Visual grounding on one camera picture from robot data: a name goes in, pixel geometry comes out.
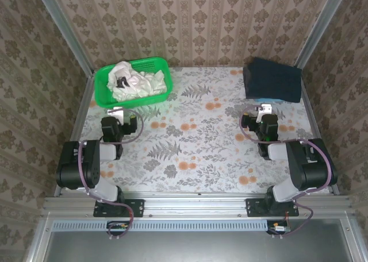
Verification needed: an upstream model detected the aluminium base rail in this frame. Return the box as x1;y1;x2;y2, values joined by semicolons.
43;191;353;218

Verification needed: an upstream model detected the green plastic basket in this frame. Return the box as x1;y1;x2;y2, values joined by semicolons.
94;56;173;109

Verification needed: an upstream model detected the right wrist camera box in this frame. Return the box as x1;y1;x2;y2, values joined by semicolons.
240;114;258;130

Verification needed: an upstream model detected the aluminium corner post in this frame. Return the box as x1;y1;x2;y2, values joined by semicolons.
293;0;352;70
32;0;95;75

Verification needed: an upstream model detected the folded dark navy t-shirt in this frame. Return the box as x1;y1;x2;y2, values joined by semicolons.
243;56;302;103

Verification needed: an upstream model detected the grey metal panel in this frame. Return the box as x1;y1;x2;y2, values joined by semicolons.
43;219;359;262

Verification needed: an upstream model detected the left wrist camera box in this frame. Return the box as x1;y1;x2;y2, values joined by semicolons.
124;114;138;135

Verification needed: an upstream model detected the slotted grey cable duct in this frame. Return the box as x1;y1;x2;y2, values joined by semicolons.
52;219;271;232

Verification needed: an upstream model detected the aluminium side rail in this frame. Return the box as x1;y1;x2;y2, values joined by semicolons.
300;69;342;196
53;71;97;197

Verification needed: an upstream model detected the purple cable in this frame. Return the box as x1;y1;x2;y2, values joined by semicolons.
240;105;339;240
77;109;144;241

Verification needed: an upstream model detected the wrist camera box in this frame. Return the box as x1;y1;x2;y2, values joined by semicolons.
240;114;258;130
124;114;138;135

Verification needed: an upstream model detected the floral table cover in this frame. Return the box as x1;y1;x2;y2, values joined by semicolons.
76;66;331;194

